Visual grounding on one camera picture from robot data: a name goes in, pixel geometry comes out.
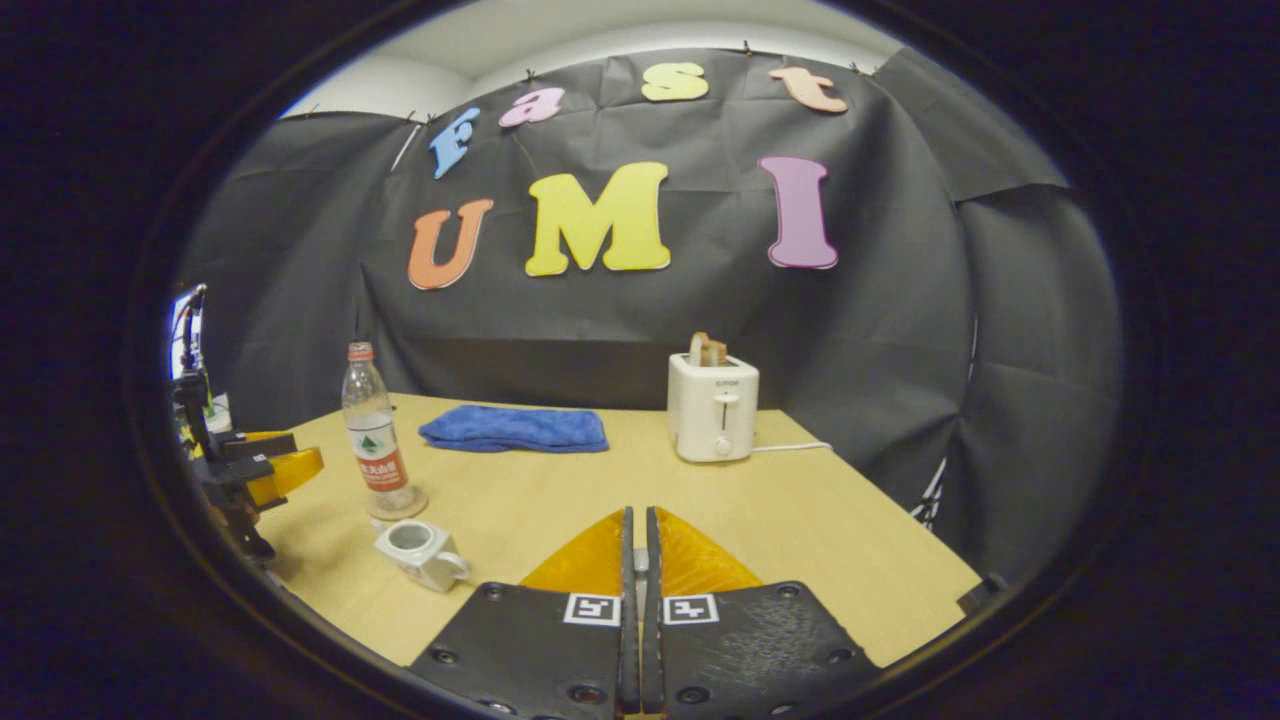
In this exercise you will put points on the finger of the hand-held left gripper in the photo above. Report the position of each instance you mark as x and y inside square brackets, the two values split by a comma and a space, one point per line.
[260, 447]
[295, 472]

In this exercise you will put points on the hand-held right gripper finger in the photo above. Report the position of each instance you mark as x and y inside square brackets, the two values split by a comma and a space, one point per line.
[653, 640]
[629, 640]

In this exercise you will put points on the white teacup lid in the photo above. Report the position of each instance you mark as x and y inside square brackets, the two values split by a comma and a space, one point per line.
[641, 565]

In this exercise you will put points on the clear plastic water bottle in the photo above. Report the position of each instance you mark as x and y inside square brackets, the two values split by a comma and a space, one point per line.
[375, 430]

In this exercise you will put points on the round wooden coaster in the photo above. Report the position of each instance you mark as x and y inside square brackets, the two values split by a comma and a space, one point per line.
[410, 508]

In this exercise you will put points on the white teacup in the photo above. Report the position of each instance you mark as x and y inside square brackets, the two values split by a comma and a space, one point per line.
[425, 560]

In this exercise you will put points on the white side table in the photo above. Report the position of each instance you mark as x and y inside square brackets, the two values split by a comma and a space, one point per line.
[222, 412]

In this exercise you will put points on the computer monitor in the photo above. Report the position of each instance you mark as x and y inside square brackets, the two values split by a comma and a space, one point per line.
[177, 340]

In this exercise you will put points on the blue folded towel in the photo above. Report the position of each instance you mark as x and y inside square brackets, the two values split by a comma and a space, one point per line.
[515, 430]

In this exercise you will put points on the white toaster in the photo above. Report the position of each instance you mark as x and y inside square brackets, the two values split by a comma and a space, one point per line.
[710, 410]

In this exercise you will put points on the toast slice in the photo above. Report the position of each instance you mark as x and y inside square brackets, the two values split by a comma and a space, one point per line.
[708, 350]

